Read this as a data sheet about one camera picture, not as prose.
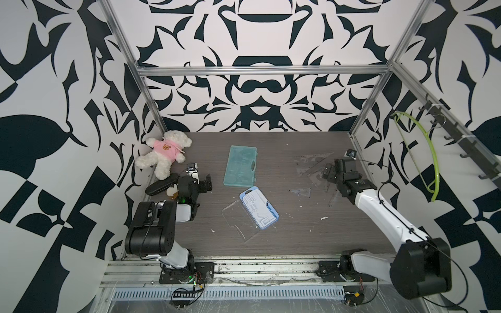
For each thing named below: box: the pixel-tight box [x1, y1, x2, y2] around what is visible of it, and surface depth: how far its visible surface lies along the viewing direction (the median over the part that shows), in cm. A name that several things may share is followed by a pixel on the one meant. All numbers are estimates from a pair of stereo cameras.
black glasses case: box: [144, 172, 179, 197], surface depth 96 cm
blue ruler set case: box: [239, 186, 280, 230], surface depth 91 cm
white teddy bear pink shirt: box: [135, 129, 193, 180], surface depth 104 cm
